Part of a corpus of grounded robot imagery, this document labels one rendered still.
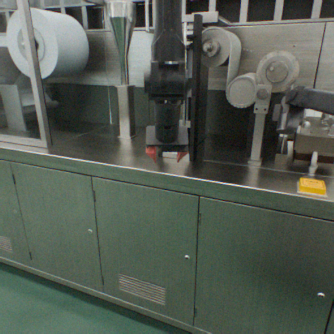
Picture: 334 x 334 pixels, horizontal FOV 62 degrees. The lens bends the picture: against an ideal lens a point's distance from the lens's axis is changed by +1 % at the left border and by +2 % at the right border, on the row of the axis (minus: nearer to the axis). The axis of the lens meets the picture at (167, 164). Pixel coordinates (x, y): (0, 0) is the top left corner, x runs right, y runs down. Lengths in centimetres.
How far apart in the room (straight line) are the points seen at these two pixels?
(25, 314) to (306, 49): 194
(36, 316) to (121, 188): 93
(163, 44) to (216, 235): 77
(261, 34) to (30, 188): 134
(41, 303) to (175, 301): 82
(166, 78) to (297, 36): 102
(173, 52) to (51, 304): 160
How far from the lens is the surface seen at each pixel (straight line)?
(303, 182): 99
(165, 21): 54
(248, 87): 117
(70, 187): 136
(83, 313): 177
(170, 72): 55
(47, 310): 185
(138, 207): 118
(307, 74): 149
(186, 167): 108
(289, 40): 148
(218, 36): 120
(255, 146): 116
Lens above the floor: 130
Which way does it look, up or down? 21 degrees down
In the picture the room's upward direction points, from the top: straight up
